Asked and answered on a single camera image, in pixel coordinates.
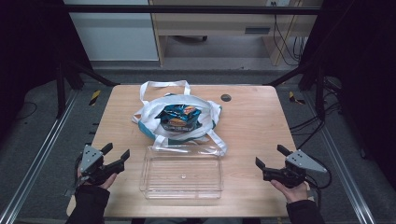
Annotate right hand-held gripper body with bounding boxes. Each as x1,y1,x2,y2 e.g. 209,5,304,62
262,148,328,189

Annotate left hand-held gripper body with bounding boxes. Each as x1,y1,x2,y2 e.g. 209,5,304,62
79,144,126,187

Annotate clear plastic container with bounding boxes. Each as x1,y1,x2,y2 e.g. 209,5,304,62
138,144,225,201

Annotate blue chip packet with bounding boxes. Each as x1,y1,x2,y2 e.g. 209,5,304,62
154,104,203,133

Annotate white cloth tote bag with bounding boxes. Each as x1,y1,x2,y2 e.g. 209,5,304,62
131,79,229,157

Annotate person's left hand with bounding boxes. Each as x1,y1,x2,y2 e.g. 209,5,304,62
78,172,119,191

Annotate person's right hand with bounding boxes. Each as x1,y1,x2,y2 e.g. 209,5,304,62
269,179,311,204

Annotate yellow black floor tape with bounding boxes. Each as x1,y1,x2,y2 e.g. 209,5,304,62
288,91,306,105
89,89,103,106

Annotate black metal stand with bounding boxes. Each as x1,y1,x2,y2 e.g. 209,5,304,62
265,60,328,122
55,59,120,119

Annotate white cabinet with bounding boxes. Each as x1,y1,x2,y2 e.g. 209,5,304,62
63,0,160,63

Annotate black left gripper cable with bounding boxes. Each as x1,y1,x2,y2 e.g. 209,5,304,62
73,154,84,185

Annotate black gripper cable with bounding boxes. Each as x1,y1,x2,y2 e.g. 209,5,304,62
73,154,84,185
304,154,333,191

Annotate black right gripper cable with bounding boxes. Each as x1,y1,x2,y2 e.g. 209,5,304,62
304,154,333,191

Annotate black floor cables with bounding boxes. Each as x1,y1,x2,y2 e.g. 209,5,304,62
289,77,344,151

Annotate aluminium floor rail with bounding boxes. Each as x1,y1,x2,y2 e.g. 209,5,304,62
0,90,80,224
303,91,377,224

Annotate black hanging desk cables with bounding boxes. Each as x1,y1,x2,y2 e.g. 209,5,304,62
272,2,307,67

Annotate black metal frame bar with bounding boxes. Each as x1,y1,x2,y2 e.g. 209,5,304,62
60,4,323,16

